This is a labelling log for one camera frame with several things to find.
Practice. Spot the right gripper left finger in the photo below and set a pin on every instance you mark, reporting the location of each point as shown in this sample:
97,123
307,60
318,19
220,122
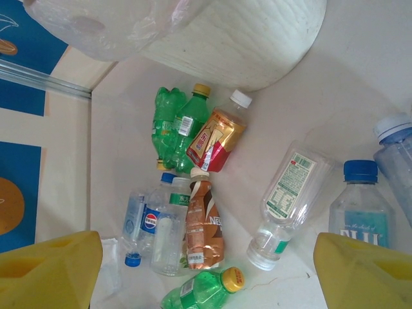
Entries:
48,277

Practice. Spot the crushed green plastic bottle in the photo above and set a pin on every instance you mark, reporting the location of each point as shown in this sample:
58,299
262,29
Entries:
164,122

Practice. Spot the gold red label bottle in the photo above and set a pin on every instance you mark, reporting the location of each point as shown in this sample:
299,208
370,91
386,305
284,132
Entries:
215,138

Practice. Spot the crushed clear bottle blue cap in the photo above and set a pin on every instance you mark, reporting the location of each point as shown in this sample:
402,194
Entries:
132,209

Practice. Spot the Fiji water bottle blue cap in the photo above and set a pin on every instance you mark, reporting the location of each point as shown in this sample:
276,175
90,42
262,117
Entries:
360,209

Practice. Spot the clear bottle green neck band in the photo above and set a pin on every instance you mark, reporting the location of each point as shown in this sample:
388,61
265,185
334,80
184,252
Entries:
289,193

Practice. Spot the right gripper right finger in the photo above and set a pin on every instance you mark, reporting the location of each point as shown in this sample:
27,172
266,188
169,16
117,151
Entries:
360,280

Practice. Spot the clear Pepsi label bottle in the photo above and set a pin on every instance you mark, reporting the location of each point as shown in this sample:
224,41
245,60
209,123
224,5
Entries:
149,222

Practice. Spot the aluminium frame post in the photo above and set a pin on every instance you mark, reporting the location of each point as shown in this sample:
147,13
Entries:
38,78

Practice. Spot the clear plastic bin liner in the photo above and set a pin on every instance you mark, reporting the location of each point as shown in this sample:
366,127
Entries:
96,32

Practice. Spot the white ribbed plastic bin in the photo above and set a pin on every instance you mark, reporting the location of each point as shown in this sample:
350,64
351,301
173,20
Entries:
241,48

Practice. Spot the blue tinted water bottle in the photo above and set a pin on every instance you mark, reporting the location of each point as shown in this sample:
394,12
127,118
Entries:
399,161

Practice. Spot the clear bottle green label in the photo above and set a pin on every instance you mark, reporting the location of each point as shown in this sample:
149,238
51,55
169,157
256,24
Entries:
167,238

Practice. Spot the green plastic bottle yellow cap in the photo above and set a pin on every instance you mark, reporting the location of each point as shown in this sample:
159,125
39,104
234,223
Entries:
199,289

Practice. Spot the brown coffee drink bottle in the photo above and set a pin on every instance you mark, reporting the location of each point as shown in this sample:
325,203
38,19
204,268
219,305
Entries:
202,225

